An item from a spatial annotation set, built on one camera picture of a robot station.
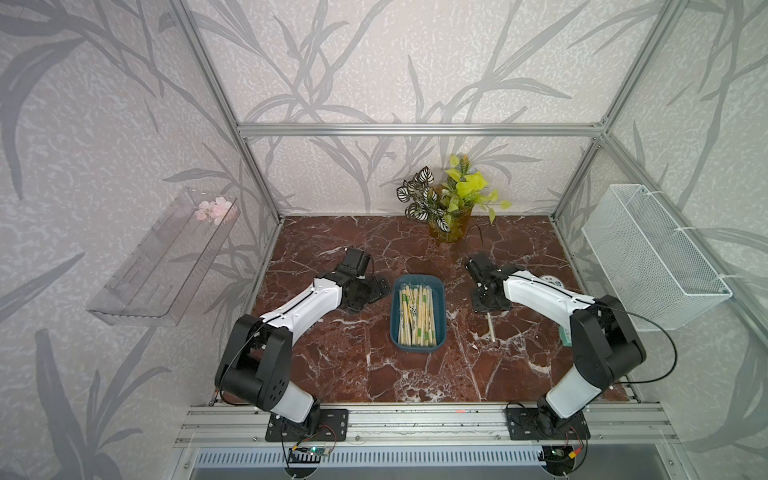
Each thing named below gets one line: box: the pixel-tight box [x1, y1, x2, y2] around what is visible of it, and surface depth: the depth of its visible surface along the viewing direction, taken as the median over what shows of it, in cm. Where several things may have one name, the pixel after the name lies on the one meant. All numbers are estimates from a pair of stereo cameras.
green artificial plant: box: [396, 155, 513, 233], surface depth 98 cm
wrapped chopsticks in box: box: [398, 284, 437, 347], surface depth 93 cm
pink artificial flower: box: [194, 197, 238, 225], surface depth 77 cm
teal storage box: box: [390, 275, 447, 353], surface depth 93 cm
